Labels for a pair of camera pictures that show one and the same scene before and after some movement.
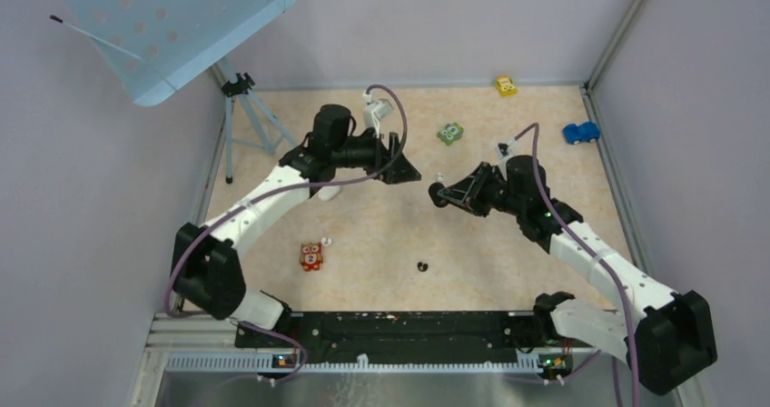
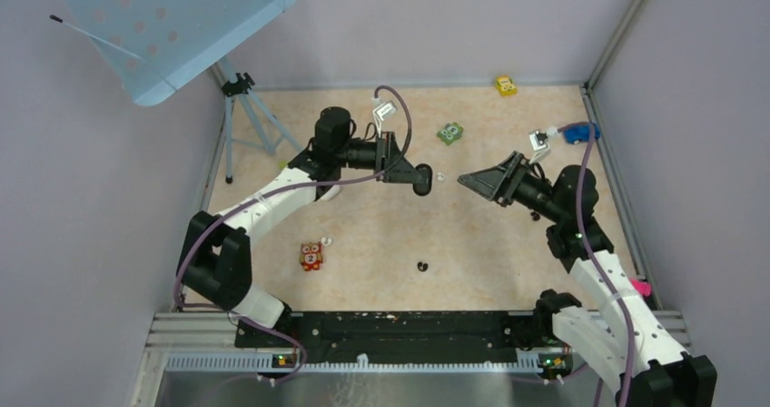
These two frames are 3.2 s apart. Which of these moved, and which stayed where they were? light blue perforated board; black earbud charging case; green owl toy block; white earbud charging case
Moved: black earbud charging case
Stayed: white earbud charging case; light blue perforated board; green owl toy block
